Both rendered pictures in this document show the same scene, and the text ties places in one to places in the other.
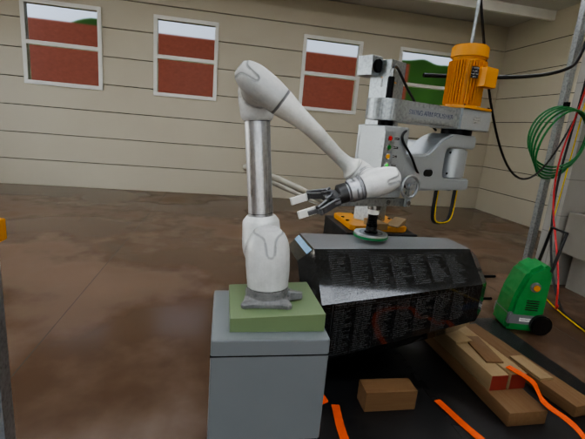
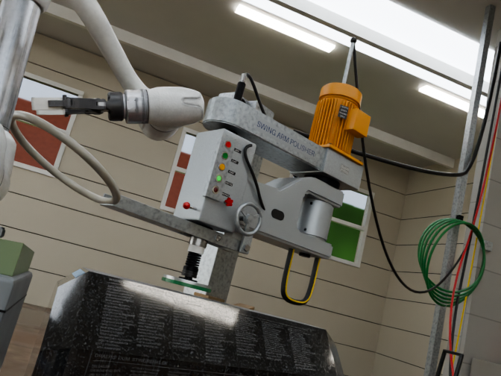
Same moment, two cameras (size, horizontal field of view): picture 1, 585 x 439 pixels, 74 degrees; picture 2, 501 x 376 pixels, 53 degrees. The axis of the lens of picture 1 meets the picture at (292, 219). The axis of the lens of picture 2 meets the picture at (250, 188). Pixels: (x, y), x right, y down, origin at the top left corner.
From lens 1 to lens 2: 0.78 m
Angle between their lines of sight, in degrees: 26
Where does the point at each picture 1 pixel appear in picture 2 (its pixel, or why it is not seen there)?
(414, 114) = (265, 130)
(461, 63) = (329, 101)
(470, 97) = (337, 140)
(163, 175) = not seen: outside the picture
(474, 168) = (370, 325)
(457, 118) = (320, 158)
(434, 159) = (288, 200)
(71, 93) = not seen: outside the picture
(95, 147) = not seen: outside the picture
